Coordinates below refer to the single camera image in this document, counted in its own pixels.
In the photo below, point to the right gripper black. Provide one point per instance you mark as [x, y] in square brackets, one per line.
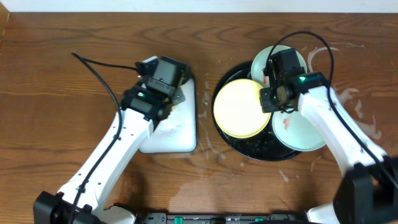
[267, 106]

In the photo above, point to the yellow plate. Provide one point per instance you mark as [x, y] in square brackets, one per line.
[237, 109]

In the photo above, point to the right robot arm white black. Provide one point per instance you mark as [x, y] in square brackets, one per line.
[368, 191]

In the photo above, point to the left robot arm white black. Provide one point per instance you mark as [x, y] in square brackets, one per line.
[87, 192]

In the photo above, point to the round black tray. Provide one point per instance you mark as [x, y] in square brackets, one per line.
[264, 146]

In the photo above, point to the mint green plate near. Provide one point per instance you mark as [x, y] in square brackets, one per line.
[296, 132]

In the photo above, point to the mint green plate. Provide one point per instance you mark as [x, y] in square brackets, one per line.
[296, 132]
[259, 64]

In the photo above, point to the mint green plate far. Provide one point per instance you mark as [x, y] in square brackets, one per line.
[259, 64]

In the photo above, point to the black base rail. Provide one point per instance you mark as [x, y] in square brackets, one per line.
[166, 218]

